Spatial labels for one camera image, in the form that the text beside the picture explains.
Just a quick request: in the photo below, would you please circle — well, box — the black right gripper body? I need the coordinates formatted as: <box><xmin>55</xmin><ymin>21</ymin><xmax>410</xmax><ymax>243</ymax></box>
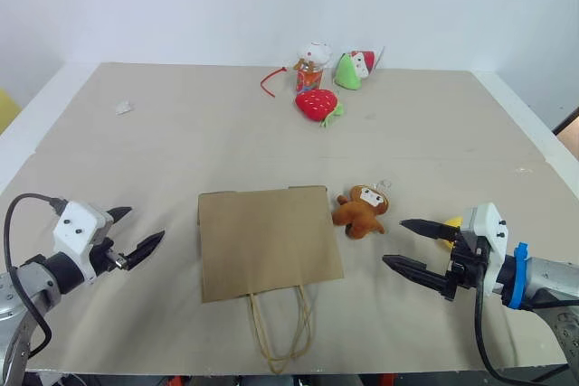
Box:
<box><xmin>444</xmin><ymin>227</ymin><xmax>493</xmax><ymax>303</ymax></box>

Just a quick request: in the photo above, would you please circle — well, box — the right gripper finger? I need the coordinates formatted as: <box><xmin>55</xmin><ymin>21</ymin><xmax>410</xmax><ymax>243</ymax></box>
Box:
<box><xmin>398</xmin><ymin>218</ymin><xmax>462</xmax><ymax>243</ymax></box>
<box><xmin>382</xmin><ymin>254</ymin><xmax>450</xmax><ymax>299</ymax></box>

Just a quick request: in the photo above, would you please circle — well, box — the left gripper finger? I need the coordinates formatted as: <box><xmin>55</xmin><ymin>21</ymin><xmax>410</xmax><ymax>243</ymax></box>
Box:
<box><xmin>121</xmin><ymin>230</ymin><xmax>166</xmax><ymax>271</ymax></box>
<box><xmin>106</xmin><ymin>206</ymin><xmax>134</xmax><ymax>227</ymax></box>

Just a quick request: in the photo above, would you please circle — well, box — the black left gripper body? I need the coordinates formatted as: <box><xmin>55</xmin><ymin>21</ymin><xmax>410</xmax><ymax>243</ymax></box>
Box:
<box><xmin>88</xmin><ymin>221</ymin><xmax>132</xmax><ymax>276</ymax></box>

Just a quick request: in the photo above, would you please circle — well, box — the yellow toy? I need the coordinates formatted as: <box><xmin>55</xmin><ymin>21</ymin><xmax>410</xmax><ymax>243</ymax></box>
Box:
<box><xmin>441</xmin><ymin>215</ymin><xmax>465</xmax><ymax>250</ymax></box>

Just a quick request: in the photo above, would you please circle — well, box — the brown monkey plush toy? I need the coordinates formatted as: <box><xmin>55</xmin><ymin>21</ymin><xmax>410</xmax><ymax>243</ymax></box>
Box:
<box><xmin>331</xmin><ymin>179</ymin><xmax>394</xmax><ymax>240</ymax></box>

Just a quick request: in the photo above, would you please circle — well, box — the brown paper bag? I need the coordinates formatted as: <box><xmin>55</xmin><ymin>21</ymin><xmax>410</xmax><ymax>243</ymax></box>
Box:
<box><xmin>196</xmin><ymin>184</ymin><xmax>346</xmax><ymax>376</ymax></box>

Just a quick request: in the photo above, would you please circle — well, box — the beige table cover sheet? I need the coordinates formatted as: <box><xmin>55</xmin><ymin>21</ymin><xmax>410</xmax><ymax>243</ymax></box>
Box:
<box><xmin>0</xmin><ymin>61</ymin><xmax>579</xmax><ymax>374</ymax></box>

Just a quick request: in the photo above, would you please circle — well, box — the blue right wrist clamp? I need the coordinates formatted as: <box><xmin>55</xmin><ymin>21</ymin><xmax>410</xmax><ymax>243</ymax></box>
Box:
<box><xmin>505</xmin><ymin>241</ymin><xmax>531</xmax><ymax>311</ymax></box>

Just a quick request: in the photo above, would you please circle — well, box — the yellow object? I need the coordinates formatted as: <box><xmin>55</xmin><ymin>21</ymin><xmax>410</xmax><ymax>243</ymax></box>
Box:
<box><xmin>0</xmin><ymin>87</ymin><xmax>24</xmax><ymax>135</ymax></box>

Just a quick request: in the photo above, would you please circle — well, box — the brown board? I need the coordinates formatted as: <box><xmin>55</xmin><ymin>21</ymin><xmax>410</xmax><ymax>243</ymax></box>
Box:
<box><xmin>552</xmin><ymin>107</ymin><xmax>579</xmax><ymax>157</ymax></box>

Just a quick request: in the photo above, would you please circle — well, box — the red strawberry plush toy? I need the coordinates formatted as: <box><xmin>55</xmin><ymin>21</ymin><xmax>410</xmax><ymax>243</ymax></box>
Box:
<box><xmin>294</xmin><ymin>88</ymin><xmax>346</xmax><ymax>129</ymax></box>

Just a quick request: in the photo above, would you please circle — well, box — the green and white plush toy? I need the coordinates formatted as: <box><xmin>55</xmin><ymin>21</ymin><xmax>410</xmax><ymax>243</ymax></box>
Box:
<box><xmin>333</xmin><ymin>45</ymin><xmax>386</xmax><ymax>90</ymax></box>

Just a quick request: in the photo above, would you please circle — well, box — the white and orange plush toy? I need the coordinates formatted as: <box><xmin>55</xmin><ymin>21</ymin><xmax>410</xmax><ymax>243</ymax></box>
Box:
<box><xmin>293</xmin><ymin>40</ymin><xmax>335</xmax><ymax>96</ymax></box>

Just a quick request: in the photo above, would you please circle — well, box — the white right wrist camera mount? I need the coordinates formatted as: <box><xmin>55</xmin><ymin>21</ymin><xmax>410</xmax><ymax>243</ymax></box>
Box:
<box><xmin>460</xmin><ymin>202</ymin><xmax>510</xmax><ymax>299</ymax></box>

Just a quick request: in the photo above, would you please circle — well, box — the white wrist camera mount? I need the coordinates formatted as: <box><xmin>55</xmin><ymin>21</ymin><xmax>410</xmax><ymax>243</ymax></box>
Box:
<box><xmin>460</xmin><ymin>202</ymin><xmax>510</xmax><ymax>299</ymax></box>
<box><xmin>52</xmin><ymin>199</ymin><xmax>115</xmax><ymax>286</ymax></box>

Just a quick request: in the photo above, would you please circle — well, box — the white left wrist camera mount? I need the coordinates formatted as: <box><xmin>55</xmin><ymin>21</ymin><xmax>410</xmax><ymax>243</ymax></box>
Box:
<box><xmin>52</xmin><ymin>199</ymin><xmax>115</xmax><ymax>286</ymax></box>

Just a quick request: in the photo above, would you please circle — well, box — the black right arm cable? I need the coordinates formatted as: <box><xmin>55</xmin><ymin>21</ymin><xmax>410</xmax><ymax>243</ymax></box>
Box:
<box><xmin>472</xmin><ymin>268</ymin><xmax>579</xmax><ymax>386</ymax></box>

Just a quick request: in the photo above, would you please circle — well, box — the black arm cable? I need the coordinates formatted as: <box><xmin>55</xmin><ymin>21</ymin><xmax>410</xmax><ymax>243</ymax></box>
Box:
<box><xmin>472</xmin><ymin>268</ymin><xmax>579</xmax><ymax>386</ymax></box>
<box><xmin>3</xmin><ymin>193</ymin><xmax>69</xmax><ymax>360</ymax></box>

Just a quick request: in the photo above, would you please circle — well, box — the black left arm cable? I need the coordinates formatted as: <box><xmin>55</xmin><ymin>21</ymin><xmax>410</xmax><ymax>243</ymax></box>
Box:
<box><xmin>3</xmin><ymin>193</ymin><xmax>69</xmax><ymax>360</ymax></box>

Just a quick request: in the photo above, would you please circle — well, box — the red string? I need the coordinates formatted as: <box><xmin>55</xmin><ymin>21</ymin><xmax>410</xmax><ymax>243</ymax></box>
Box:
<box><xmin>259</xmin><ymin>66</ymin><xmax>289</xmax><ymax>99</ymax></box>

